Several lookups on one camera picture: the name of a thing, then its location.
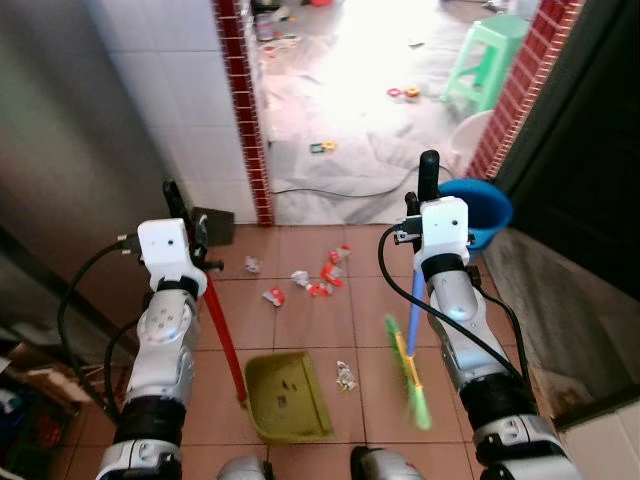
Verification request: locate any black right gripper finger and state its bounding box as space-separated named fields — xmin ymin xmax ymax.
xmin=417 ymin=149 xmax=443 ymax=205

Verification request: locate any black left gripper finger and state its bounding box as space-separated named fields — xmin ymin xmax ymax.
xmin=163 ymin=180 xmax=198 ymax=227

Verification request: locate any green broom with blue handle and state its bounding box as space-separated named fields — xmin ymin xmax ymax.
xmin=384 ymin=264 xmax=434 ymax=432

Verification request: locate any green dustpan with red handle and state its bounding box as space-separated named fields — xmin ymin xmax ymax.
xmin=203 ymin=268 xmax=337 ymax=445

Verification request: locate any dark grey flat plate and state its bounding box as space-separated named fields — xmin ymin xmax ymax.
xmin=190 ymin=206 xmax=237 ymax=249

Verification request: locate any white plastic basin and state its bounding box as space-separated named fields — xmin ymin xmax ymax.
xmin=449 ymin=109 xmax=497 ymax=174

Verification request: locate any blue plastic bucket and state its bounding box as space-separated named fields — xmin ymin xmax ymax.
xmin=438 ymin=178 xmax=515 ymax=252

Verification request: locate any green plastic stool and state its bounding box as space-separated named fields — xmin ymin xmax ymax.
xmin=442 ymin=14 xmax=532 ymax=114

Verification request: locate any stainless steel cabinet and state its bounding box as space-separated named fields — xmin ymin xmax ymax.
xmin=0 ymin=0 xmax=171 ymax=336

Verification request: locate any crumpled printed paper ball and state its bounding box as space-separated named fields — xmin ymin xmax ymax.
xmin=335 ymin=360 xmax=359 ymax=392

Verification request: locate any brown cardboard piece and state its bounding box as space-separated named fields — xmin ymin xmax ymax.
xmin=0 ymin=342 xmax=96 ymax=403

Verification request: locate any grey left robot leg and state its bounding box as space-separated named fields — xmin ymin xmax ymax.
xmin=217 ymin=454 xmax=274 ymax=480

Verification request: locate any grey robot leg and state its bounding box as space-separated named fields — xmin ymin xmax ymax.
xmin=349 ymin=446 xmax=427 ymax=480
xmin=217 ymin=454 xmax=274 ymax=480

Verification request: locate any grey right robot leg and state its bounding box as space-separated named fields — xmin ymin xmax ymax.
xmin=349 ymin=446 xmax=427 ymax=480

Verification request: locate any black plastic crate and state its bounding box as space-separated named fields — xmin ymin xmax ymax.
xmin=0 ymin=395 xmax=101 ymax=480

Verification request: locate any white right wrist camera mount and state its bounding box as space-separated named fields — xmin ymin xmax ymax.
xmin=417 ymin=196 xmax=472 ymax=267

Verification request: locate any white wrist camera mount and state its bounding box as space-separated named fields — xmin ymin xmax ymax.
xmin=417 ymin=196 xmax=472 ymax=267
xmin=136 ymin=218 xmax=207 ymax=293

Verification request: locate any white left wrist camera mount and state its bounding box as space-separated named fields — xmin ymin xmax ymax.
xmin=136 ymin=218 xmax=207 ymax=293

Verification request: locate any thin black floor cable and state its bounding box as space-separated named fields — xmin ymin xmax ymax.
xmin=271 ymin=164 xmax=442 ymax=199

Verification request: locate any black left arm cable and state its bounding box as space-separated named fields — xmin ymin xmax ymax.
xmin=56 ymin=237 xmax=142 ymax=423

